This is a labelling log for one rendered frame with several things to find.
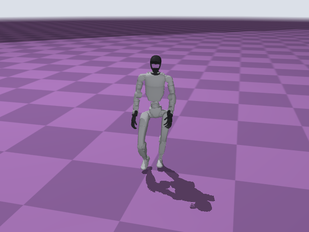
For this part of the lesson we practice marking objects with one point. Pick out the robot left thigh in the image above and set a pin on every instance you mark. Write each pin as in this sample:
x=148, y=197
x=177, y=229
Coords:
x=164, y=130

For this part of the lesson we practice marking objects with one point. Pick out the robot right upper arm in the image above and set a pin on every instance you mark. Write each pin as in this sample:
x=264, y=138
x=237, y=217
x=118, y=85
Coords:
x=139, y=84

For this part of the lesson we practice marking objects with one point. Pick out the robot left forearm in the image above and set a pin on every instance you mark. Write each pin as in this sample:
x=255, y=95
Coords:
x=172, y=103

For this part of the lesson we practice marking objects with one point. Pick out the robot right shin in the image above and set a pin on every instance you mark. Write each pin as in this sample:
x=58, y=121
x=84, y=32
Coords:
x=143, y=153

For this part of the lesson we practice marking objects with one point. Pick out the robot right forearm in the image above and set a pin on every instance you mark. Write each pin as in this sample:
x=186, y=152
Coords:
x=135, y=104

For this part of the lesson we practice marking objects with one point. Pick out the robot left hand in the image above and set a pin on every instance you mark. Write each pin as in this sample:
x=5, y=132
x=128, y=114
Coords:
x=169, y=119

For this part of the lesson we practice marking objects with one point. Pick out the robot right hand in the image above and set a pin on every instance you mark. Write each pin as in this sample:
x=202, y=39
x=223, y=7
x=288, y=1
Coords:
x=133, y=120

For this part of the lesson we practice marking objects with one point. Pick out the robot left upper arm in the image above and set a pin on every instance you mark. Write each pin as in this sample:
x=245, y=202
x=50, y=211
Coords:
x=171, y=87

